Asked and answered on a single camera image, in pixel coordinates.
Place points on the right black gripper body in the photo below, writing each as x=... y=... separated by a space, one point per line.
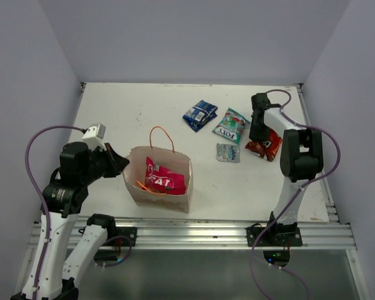
x=255 y=123

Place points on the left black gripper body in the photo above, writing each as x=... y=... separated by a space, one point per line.
x=99 y=162

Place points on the orange Doritos chip bag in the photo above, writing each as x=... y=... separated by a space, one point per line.
x=267 y=149

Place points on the pink snack bag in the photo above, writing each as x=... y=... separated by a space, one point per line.
x=161 y=180

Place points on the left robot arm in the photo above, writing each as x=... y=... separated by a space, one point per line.
x=55 y=274

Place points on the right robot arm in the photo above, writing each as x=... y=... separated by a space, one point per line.
x=301 y=160

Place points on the green Fox's candy bag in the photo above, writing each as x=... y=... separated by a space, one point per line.
x=232 y=126

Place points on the small silver snack packet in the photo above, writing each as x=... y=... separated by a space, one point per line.
x=228 y=153

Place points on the blue snack packet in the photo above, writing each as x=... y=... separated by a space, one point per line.
x=199 y=115

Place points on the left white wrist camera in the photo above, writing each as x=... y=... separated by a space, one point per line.
x=94 y=136

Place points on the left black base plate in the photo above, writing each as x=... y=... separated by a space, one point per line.
x=122 y=237

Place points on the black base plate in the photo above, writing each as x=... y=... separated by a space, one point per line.
x=122 y=237
x=278 y=235

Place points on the aluminium mounting rail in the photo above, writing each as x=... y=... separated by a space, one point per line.
x=215 y=234

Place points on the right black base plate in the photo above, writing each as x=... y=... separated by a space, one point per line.
x=278 y=235

